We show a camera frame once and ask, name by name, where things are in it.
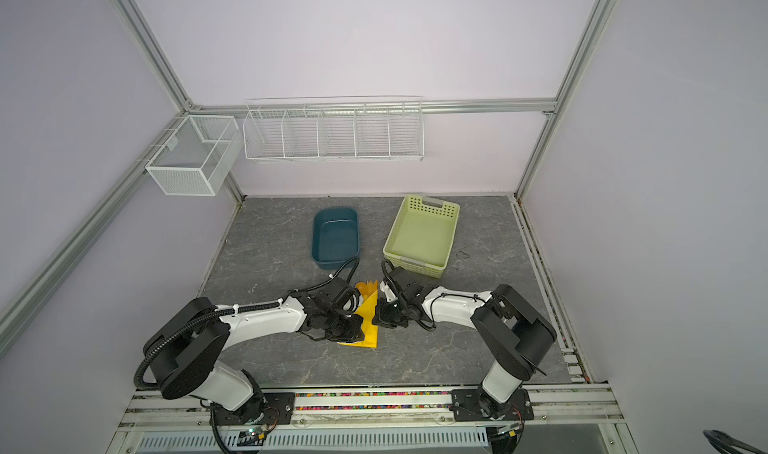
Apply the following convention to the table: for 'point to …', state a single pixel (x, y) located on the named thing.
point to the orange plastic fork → (368, 288)
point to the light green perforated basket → (422, 235)
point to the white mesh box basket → (197, 155)
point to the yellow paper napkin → (366, 309)
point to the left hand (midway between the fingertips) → (362, 341)
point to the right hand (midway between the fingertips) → (371, 324)
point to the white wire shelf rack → (334, 129)
